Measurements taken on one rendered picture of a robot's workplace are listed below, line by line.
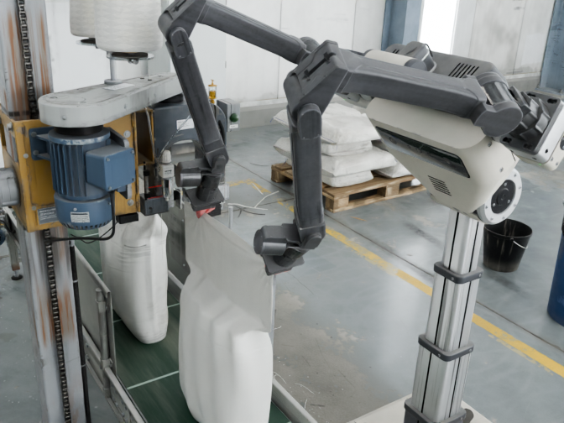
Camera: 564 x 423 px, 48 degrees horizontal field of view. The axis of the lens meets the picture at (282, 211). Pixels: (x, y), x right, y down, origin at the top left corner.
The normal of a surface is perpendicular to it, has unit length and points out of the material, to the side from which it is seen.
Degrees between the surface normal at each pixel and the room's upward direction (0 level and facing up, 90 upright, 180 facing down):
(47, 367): 90
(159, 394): 0
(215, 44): 90
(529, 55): 90
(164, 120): 90
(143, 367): 0
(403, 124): 40
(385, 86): 116
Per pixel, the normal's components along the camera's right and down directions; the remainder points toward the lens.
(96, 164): -0.54, 0.30
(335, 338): 0.04, -0.92
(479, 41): 0.55, 0.34
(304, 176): 0.15, 0.79
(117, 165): 0.85, 0.23
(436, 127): -0.51, -0.59
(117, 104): 0.95, 0.15
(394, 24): -0.83, 0.18
